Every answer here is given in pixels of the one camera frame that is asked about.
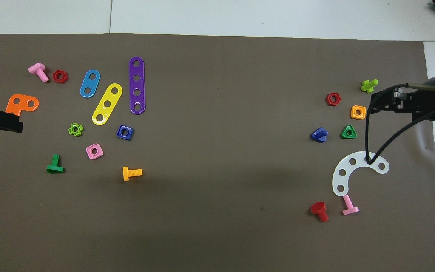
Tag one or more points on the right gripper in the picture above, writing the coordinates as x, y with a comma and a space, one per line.
429, 105

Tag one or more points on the blue plastic bolt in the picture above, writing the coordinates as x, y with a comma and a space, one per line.
318, 136

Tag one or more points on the blue square plastic nut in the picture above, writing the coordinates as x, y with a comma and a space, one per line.
130, 136

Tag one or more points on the orange angled three-hole plate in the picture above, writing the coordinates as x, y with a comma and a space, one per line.
23, 99

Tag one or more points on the lime cross-head plastic bolt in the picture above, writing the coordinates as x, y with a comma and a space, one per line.
368, 86

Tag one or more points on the orange square plastic nut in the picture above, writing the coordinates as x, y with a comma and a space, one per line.
353, 116

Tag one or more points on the green triangular plastic nut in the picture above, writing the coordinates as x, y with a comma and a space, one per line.
344, 135

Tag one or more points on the pink plastic bolt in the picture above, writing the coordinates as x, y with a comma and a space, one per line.
347, 202
37, 69

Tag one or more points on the green plastic bolt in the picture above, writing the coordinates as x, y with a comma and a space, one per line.
55, 160

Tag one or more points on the red hexagonal plastic nut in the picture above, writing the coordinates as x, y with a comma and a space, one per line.
55, 76
328, 99

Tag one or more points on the lime cross-shaped plastic nut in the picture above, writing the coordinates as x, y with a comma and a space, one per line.
79, 129

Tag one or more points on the blue two-hole plastic plate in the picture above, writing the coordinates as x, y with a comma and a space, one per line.
90, 84

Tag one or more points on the white curved five-hole plate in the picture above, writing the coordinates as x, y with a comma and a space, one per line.
340, 180

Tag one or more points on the pink square plastic nut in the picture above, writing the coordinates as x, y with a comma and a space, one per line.
99, 154

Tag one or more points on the yellow three-hole plastic plate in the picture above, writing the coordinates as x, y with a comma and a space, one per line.
111, 97

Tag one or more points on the red hex-head plastic bolt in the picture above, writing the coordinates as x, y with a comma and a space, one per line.
318, 207

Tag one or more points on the purple four-hole plastic plate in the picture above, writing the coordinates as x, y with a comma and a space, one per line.
137, 85

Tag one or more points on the orange plastic bolt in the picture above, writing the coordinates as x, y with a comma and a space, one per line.
134, 173

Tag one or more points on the brown table mat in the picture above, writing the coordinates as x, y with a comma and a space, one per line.
217, 94

